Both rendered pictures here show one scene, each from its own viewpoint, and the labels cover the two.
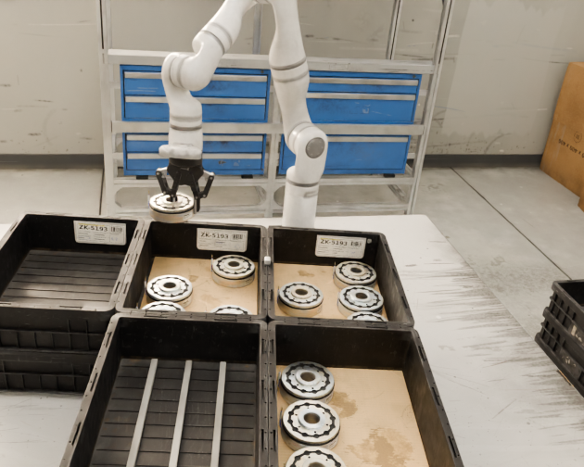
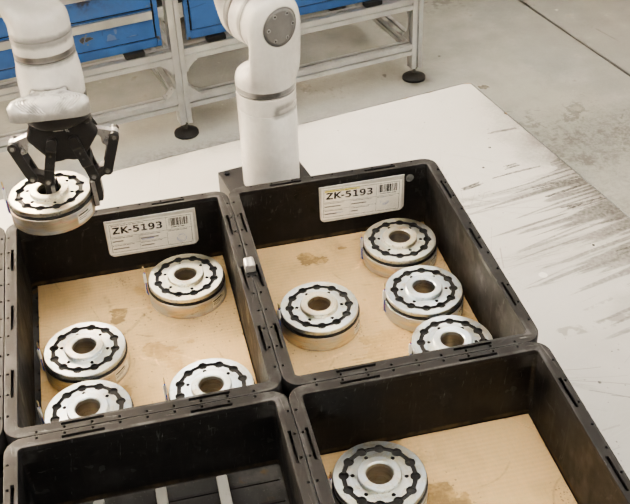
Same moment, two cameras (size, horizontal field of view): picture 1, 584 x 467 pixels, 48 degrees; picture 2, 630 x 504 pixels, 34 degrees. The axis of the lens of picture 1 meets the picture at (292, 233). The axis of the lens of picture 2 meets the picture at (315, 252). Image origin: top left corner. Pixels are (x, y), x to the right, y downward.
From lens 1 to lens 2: 0.26 m
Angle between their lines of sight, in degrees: 11
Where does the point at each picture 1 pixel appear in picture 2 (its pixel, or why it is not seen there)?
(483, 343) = (628, 307)
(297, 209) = (266, 140)
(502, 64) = not seen: outside the picture
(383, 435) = not seen: outside the picture
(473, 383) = not seen: outside the picture
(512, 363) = not seen: outside the picture
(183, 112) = (35, 31)
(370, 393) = (488, 472)
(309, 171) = (276, 71)
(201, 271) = (129, 296)
